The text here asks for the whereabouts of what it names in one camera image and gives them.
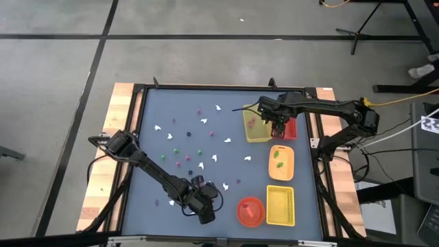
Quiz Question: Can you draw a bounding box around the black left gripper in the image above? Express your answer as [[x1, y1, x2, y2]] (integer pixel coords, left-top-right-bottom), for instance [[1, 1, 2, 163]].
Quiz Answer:
[[187, 174, 221, 226]]

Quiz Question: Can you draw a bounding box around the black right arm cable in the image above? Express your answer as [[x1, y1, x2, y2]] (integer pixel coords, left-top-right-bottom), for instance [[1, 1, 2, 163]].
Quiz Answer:
[[231, 101, 261, 113]]

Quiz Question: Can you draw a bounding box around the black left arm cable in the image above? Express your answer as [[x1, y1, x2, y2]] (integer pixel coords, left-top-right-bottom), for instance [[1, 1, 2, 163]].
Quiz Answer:
[[86, 154, 114, 188]]

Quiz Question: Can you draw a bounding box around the black desk leg frame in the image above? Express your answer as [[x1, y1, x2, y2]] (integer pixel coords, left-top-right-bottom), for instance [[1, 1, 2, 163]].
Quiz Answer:
[[372, 0, 439, 94]]

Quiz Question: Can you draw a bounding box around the white box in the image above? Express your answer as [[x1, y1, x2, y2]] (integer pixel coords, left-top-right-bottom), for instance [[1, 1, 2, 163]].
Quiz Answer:
[[359, 200, 397, 236]]

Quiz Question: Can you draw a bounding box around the white printed paper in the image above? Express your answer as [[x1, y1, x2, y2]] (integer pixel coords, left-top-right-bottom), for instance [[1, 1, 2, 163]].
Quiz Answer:
[[420, 115, 439, 134]]

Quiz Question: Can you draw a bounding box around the yellow extension cord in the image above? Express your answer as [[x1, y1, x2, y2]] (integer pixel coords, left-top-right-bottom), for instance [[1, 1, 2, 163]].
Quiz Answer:
[[359, 87, 439, 108]]

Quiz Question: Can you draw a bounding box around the silver metal bracket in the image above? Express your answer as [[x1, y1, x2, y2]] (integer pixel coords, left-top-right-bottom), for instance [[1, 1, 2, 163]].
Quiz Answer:
[[297, 239, 339, 247], [107, 235, 147, 246]]

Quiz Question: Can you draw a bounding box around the yellow hanging cable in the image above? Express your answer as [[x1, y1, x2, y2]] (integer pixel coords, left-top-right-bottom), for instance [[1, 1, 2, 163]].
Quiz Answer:
[[318, 0, 353, 8]]

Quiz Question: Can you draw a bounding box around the translucent yellow plastic bin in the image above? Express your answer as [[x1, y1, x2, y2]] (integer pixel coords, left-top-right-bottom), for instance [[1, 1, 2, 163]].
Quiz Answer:
[[242, 104, 274, 143]]

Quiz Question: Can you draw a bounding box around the red slotted basket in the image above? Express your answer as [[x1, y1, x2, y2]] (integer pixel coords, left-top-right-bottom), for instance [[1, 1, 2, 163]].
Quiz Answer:
[[273, 116, 298, 141]]

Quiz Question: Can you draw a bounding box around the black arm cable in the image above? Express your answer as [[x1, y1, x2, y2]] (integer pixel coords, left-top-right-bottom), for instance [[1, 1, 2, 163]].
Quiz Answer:
[[231, 101, 261, 113], [86, 154, 114, 188]]

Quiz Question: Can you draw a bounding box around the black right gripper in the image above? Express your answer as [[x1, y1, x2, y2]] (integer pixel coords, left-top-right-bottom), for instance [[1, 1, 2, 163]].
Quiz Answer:
[[257, 95, 297, 139]]

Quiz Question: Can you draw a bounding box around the grey metal foot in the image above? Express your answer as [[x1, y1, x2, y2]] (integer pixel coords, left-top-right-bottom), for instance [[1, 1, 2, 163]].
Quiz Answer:
[[0, 145, 27, 161]]

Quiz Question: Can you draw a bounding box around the orange round bowl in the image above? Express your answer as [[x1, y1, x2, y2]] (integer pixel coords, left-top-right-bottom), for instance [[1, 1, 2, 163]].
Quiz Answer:
[[236, 196, 266, 228]]

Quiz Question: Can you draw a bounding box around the peach solid plastic bin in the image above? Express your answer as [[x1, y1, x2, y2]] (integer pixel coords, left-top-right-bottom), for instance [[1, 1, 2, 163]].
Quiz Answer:
[[268, 144, 296, 182]]

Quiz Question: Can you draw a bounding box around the black tripod stand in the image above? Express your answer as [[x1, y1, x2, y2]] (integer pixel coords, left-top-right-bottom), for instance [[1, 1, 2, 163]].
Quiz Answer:
[[335, 0, 388, 56]]

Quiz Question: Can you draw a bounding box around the dark grey desk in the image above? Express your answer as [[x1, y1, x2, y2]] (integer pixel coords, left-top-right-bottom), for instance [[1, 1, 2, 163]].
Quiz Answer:
[[410, 102, 439, 207]]

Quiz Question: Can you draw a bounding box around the black keyboard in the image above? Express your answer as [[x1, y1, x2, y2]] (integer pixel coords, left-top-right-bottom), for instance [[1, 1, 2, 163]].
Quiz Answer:
[[416, 204, 439, 247]]

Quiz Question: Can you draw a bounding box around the yellow slotted basket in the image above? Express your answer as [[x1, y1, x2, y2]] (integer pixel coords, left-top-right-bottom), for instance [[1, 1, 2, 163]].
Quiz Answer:
[[265, 185, 296, 227]]

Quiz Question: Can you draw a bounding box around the white floor cable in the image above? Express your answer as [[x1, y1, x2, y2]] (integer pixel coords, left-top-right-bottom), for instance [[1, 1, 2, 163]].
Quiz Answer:
[[356, 108, 439, 150]]

